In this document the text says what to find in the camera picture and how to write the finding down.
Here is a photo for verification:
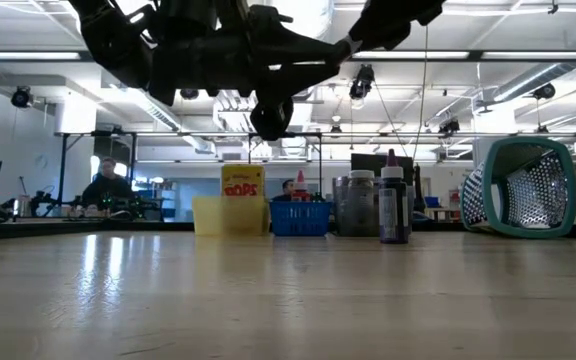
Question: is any teal-framed metal box grater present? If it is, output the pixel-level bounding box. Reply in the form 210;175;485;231
460;136;576;239

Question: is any person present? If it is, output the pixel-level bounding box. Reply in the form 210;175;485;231
271;178;297;202
80;156;137;209

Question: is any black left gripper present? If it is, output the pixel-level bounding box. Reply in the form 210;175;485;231
147;0;354;143

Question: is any silver ceiling air duct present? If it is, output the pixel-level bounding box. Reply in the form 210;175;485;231
262;0;337;131

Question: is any grey translucent plastic bin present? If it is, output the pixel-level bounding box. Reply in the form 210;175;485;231
331;174;414;237

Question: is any silver metal cup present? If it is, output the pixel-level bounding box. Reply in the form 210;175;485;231
12;195;32;219

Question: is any purple-label dark extract bottle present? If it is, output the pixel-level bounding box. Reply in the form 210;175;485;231
378;148;410;245

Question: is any black background monitor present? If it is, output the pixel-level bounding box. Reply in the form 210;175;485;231
350;153;415;187

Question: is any black background workstation frame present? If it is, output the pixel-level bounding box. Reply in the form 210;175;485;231
55;128;452;189

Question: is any yellow Corn Pops box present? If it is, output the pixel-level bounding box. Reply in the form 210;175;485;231
220;164;266;198

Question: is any blue plastic bin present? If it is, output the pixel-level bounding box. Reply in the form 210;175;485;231
269;200;333;237

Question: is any red-label extract bottle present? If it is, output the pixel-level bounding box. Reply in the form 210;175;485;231
292;169;312;202

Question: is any overhead beam with light strips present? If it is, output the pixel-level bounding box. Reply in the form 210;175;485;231
0;48;576;63

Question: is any black overhead rig camera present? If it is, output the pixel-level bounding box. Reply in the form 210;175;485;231
348;63;376;100

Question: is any yellow plastic bin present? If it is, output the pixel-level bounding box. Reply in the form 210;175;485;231
191;195;271;237

